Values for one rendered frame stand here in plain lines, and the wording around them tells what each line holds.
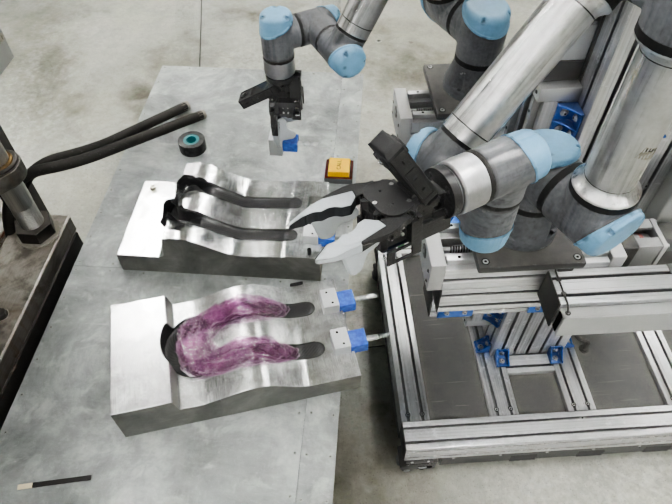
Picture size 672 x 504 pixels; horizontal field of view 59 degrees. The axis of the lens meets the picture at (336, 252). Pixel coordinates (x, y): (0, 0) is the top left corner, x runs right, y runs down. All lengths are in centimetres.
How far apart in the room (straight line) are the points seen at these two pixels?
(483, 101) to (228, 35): 310
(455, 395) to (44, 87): 281
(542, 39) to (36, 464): 120
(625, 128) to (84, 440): 116
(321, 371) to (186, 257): 45
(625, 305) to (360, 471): 109
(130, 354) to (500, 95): 87
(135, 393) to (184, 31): 304
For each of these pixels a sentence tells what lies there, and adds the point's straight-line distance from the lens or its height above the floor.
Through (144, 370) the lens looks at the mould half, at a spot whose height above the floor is 91.
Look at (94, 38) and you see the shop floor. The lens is 412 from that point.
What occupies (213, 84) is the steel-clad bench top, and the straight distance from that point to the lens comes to 210.
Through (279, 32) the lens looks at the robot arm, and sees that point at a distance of 140.
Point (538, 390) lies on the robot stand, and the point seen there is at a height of 21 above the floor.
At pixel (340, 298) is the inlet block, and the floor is 87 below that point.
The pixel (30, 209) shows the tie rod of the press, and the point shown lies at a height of 89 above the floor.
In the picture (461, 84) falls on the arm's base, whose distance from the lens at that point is 162.
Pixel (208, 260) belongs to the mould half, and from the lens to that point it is 147.
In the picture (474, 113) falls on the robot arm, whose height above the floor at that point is 143.
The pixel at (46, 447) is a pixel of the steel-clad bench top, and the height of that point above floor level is 80.
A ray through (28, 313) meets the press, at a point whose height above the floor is 76.
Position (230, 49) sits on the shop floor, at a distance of 379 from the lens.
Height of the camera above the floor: 199
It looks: 51 degrees down
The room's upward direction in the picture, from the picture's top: straight up
